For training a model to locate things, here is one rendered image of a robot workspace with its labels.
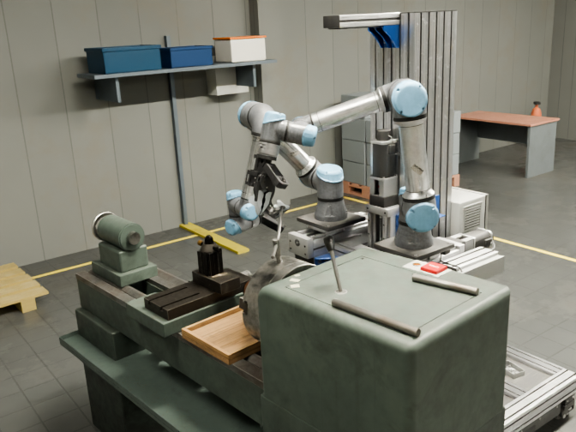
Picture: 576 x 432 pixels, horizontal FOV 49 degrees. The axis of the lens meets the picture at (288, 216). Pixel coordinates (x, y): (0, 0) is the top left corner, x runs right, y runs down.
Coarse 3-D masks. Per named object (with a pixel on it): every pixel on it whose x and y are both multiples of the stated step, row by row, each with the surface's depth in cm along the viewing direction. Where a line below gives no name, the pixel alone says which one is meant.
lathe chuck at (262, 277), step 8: (280, 256) 220; (288, 256) 221; (264, 264) 215; (272, 264) 214; (280, 264) 213; (288, 264) 212; (256, 272) 214; (264, 272) 212; (272, 272) 210; (256, 280) 211; (264, 280) 209; (248, 288) 212; (256, 288) 209; (248, 296) 211; (256, 296) 208; (248, 304) 210; (256, 304) 207; (248, 312) 211; (256, 312) 207; (248, 320) 212; (256, 320) 208; (248, 328) 215; (256, 328) 210; (256, 336) 214
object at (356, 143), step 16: (352, 96) 723; (352, 128) 734; (368, 128) 713; (352, 144) 740; (368, 144) 720; (352, 160) 746; (368, 160) 726; (352, 176) 753; (368, 176) 730; (352, 192) 760; (368, 192) 735
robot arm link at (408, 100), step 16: (400, 80) 221; (400, 96) 212; (416, 96) 212; (400, 112) 214; (416, 112) 212; (400, 128) 219; (416, 128) 217; (400, 144) 223; (416, 144) 218; (416, 160) 220; (416, 176) 222; (416, 192) 224; (432, 192) 225; (416, 208) 222; (432, 208) 223; (416, 224) 225; (432, 224) 225
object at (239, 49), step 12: (240, 36) 631; (252, 36) 609; (264, 36) 617; (216, 48) 622; (228, 48) 603; (240, 48) 605; (252, 48) 613; (264, 48) 621; (216, 60) 627; (228, 60) 608; (240, 60) 608; (252, 60) 616
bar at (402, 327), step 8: (336, 304) 173; (344, 304) 172; (352, 304) 171; (352, 312) 170; (360, 312) 167; (368, 312) 166; (376, 320) 164; (384, 320) 162; (392, 320) 161; (400, 328) 158; (408, 328) 157; (416, 328) 156; (416, 336) 156
